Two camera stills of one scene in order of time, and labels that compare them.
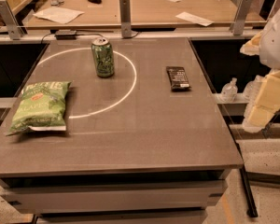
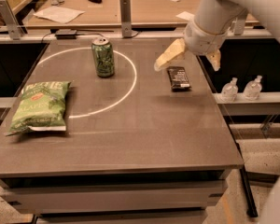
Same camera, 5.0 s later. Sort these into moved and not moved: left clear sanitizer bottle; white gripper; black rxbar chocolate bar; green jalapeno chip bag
Moved: white gripper
Not moved: black rxbar chocolate bar; green jalapeno chip bag; left clear sanitizer bottle
